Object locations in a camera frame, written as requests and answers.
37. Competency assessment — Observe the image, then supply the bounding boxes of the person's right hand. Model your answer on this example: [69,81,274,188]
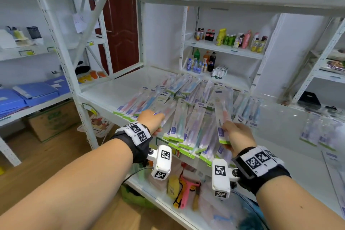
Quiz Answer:
[221,120,257,158]

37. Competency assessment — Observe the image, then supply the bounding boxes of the person's left hand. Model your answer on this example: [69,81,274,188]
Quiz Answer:
[137,109,166,137]

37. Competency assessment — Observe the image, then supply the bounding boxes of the pile of mixed toothbrush packets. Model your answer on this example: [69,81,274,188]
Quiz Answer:
[113,73,263,167]

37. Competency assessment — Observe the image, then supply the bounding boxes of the white metal shelf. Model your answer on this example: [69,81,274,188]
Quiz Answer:
[27,0,345,230]

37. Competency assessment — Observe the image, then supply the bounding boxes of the person's left forearm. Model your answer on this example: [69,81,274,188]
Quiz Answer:
[0,138,134,230]

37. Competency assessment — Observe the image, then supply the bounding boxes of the person's right forearm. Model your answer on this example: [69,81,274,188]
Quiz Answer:
[256,176,345,230]

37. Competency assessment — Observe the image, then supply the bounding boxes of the cartoon print bag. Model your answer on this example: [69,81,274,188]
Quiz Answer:
[77,114,115,138]

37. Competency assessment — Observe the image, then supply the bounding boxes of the cluster of small white cartons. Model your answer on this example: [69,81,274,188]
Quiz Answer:
[211,65,229,79]

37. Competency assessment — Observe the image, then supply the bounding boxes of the yellow plastic bottle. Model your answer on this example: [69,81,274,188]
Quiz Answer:
[167,175,180,200]

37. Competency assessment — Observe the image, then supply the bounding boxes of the yellow and orange shoes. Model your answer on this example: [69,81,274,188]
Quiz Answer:
[78,70,108,83]

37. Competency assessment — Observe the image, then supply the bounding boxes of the pink plastic scraper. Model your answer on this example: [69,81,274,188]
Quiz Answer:
[174,174,201,210]

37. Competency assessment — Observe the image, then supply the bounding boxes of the black pouch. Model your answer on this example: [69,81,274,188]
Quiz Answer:
[298,91,322,108]

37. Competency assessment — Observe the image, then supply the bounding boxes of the green bag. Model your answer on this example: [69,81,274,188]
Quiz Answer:
[120,183,158,209]

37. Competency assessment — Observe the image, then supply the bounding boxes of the cluster of water and soda bottles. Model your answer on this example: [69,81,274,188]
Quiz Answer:
[186,49,217,74]

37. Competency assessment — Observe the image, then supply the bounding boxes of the black shoes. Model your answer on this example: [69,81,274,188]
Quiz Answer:
[75,61,91,75]

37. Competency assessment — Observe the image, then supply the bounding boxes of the blue mesh bath sponge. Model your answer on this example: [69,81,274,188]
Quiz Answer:
[238,212,267,230]

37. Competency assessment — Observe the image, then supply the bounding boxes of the red-brown wooden door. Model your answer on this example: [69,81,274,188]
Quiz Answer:
[89,0,141,74]

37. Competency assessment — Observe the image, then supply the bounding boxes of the white drinks shelving unit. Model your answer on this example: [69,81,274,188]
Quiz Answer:
[179,6,286,93]

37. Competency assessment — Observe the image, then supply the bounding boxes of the green printed cardboard box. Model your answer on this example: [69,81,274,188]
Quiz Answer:
[27,102,81,143]

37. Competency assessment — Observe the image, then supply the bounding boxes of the row of colourful bottles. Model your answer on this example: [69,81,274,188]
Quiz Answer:
[195,27,269,53]

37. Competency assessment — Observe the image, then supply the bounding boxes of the white snack shelving unit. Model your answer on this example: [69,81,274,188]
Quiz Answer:
[291,19,345,109]

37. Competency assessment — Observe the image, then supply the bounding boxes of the hanging paper sheets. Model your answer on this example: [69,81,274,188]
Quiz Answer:
[73,11,93,33]

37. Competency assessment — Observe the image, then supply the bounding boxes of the pile of snack packets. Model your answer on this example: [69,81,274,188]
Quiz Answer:
[326,59,345,73]

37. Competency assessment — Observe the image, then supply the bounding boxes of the stack of blue folders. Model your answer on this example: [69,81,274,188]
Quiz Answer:
[0,75,72,119]

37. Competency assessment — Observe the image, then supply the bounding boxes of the black mesh pen holder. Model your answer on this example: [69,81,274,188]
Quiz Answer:
[26,26,42,40]

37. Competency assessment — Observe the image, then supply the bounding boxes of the white stationery rack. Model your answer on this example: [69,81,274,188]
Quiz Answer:
[0,0,108,167]

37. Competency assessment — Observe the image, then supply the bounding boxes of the black left wrist strap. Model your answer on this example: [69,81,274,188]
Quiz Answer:
[111,122,153,164]

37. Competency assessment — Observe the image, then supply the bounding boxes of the black wrist strap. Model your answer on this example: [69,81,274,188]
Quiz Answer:
[111,122,153,164]
[232,146,291,195]

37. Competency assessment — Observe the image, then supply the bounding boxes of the black right wrist strap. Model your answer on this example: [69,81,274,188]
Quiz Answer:
[232,146,291,195]

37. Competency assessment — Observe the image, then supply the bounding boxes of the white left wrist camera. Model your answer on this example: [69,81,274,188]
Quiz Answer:
[147,145,173,181]

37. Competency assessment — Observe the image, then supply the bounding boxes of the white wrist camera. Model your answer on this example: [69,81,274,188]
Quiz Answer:
[211,158,239,199]
[147,145,173,181]

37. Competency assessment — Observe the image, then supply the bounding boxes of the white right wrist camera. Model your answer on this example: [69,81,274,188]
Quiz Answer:
[211,158,239,199]

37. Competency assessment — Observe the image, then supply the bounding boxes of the black left camera cable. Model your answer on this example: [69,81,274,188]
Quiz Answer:
[123,166,154,184]

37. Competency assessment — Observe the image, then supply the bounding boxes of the black camera cable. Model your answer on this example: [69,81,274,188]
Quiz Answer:
[231,189,270,230]
[123,166,154,184]

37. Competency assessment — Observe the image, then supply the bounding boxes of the black right camera cable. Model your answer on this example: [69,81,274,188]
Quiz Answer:
[231,189,270,230]

